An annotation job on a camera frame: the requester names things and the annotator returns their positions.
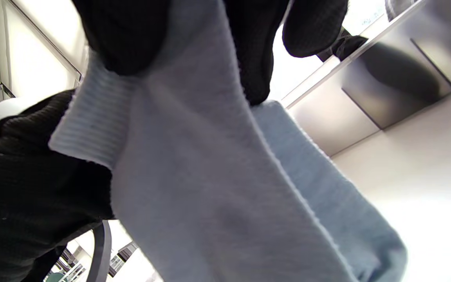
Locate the person's left hand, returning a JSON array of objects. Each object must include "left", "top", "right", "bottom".
[{"left": 0, "top": 89, "right": 115, "bottom": 282}]

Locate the thick black cable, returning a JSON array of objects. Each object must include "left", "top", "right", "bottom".
[{"left": 86, "top": 220, "right": 113, "bottom": 282}]

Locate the translucent divided organizer box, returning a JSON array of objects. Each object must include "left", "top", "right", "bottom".
[{"left": 280, "top": 0, "right": 451, "bottom": 158}]

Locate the person's right hand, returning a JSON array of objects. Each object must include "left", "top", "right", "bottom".
[{"left": 72, "top": 0, "right": 348, "bottom": 107}]

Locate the long light blue sock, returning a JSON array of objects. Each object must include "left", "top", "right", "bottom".
[{"left": 252, "top": 100, "right": 408, "bottom": 282}]

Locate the short light blue sock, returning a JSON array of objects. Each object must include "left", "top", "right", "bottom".
[{"left": 49, "top": 0, "right": 357, "bottom": 282}]

